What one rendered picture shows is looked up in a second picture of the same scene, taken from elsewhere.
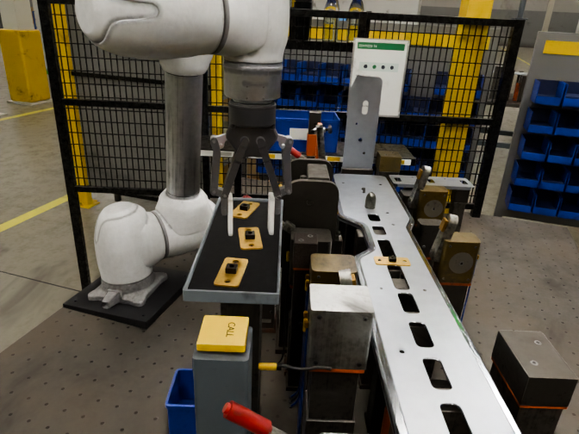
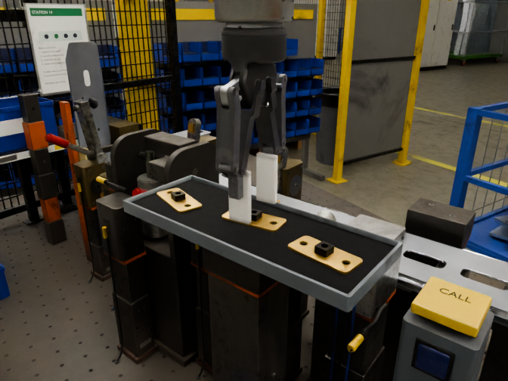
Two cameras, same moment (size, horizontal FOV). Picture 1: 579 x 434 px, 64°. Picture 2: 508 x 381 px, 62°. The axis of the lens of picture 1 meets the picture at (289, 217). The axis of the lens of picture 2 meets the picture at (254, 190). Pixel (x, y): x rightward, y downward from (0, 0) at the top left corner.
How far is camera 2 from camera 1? 0.63 m
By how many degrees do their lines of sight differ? 46
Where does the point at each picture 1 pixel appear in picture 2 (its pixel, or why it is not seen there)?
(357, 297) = (376, 224)
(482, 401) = (466, 257)
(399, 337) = not seen: hidden behind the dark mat
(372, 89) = (89, 57)
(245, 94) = (281, 11)
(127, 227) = not seen: outside the picture
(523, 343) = (429, 209)
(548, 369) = (462, 215)
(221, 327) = (447, 300)
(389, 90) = not seen: hidden behind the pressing
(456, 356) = (410, 242)
